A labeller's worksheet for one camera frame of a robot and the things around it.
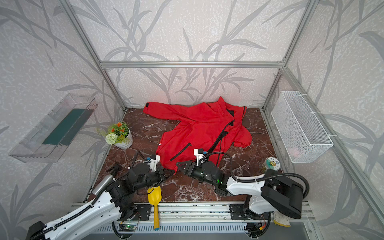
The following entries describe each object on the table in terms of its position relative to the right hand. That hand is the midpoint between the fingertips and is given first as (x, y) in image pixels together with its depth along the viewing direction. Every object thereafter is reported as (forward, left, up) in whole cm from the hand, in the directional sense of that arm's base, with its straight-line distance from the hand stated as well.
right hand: (178, 161), depth 73 cm
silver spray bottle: (+1, +41, -16) cm, 44 cm away
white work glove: (-22, -49, -16) cm, 57 cm away
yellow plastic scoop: (-12, +13, -17) cm, 25 cm away
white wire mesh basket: (+2, -54, +17) cm, 57 cm away
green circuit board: (-25, +23, -18) cm, 39 cm away
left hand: (-3, +1, -3) cm, 4 cm away
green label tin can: (+3, -50, -10) cm, 51 cm away
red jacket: (+29, -18, -12) cm, 36 cm away
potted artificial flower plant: (+19, +38, -4) cm, 42 cm away
